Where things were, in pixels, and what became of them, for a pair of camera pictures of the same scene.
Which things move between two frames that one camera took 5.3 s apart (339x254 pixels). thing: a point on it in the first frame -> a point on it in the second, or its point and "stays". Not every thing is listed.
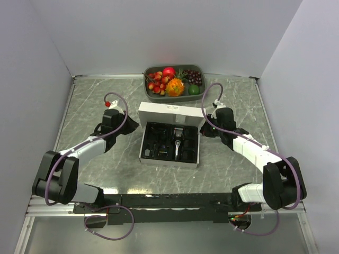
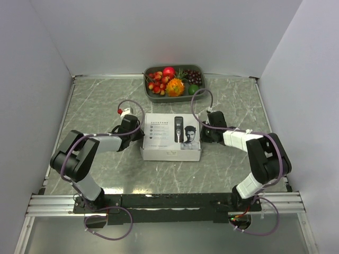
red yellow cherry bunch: (157, 82) stays
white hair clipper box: (184, 115) -> (171, 137)
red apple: (169, 72) stays
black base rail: (167, 209) stays
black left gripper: (132, 125) -> (141, 134)
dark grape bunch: (194, 77) stays
